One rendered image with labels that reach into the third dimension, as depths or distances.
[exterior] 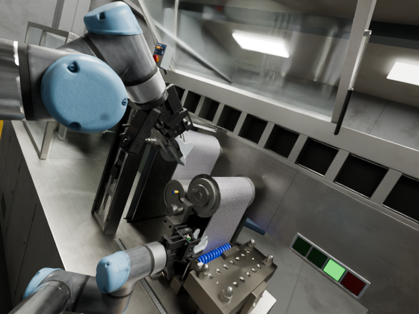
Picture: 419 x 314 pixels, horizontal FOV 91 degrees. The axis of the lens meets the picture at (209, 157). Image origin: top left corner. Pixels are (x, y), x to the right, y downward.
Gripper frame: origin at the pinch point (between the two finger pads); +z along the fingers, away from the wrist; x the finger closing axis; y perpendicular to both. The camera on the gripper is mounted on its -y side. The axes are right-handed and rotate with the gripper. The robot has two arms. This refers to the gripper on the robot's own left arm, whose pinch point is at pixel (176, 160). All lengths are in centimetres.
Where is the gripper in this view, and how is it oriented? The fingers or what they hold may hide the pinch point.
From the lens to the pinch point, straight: 57.5
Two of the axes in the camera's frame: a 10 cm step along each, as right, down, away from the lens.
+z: 2.3, 6.3, 7.4
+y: 6.9, -6.5, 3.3
